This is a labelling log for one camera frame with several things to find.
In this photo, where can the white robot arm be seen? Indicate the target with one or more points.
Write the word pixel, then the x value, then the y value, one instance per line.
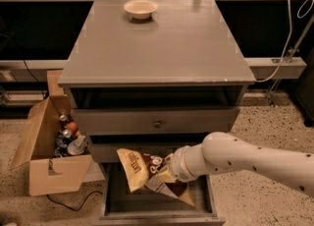
pixel 222 153

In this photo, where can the cardboard box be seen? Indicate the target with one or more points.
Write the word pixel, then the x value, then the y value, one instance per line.
pixel 49 175

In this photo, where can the grey drawer cabinet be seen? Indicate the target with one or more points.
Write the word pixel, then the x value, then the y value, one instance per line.
pixel 182 57

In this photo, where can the silver can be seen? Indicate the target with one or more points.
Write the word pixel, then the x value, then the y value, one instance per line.
pixel 67 133
pixel 64 119

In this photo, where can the orange ball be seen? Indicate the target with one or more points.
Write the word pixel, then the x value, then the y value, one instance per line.
pixel 72 126

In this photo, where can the clear plastic bottle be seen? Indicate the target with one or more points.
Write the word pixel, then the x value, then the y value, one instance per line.
pixel 77 146

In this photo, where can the brown chip bag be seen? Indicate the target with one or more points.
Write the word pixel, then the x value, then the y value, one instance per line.
pixel 141 170

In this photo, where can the grey top drawer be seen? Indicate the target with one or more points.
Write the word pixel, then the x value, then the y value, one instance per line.
pixel 101 122

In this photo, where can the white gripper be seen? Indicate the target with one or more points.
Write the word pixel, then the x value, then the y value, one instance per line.
pixel 178 166

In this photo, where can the grey open bottom drawer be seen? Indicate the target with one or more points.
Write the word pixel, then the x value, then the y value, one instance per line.
pixel 120 207

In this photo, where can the white bowl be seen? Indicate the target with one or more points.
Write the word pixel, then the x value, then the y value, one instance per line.
pixel 141 9

